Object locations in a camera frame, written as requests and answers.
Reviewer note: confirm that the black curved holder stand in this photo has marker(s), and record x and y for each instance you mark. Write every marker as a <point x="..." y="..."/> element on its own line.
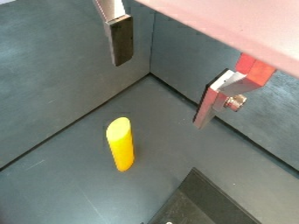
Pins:
<point x="201" y="203"/>

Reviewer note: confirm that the yellow oval peg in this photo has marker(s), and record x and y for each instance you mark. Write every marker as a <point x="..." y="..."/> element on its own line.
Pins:
<point x="121" y="142"/>

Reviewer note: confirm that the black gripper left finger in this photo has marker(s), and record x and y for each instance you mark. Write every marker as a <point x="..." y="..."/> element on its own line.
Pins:
<point x="119" y="29"/>

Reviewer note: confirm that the red silver gripper right finger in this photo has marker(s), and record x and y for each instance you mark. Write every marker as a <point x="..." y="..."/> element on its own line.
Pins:
<point x="223" y="93"/>

